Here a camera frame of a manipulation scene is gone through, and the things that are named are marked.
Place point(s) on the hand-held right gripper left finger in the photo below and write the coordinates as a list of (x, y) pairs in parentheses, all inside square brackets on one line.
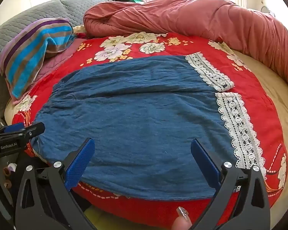
[(79, 165)]

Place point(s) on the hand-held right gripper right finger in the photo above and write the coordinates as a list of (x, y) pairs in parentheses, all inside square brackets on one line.
[(206, 165)]

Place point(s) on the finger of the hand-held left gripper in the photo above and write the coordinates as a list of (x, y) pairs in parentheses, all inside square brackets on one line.
[(13, 127), (34, 129)]

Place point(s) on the blue denim pants lace trim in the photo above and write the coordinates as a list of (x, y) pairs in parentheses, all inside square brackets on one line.
[(134, 112)]

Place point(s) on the person's right hand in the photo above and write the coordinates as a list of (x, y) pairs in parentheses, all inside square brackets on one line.
[(181, 222)]

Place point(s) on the striped pillow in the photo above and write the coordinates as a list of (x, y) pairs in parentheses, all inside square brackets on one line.
[(26, 60)]

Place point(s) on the red floral blanket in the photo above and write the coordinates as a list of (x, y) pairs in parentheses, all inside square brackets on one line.
[(254, 88)]

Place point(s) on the grey quilted headboard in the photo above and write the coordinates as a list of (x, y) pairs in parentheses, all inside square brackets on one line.
[(14, 26)]

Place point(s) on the cream cloth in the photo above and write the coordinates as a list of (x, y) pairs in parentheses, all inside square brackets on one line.
[(79, 28)]

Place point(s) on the pink-red comforter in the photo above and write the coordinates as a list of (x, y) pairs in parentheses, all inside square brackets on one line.
[(182, 16)]

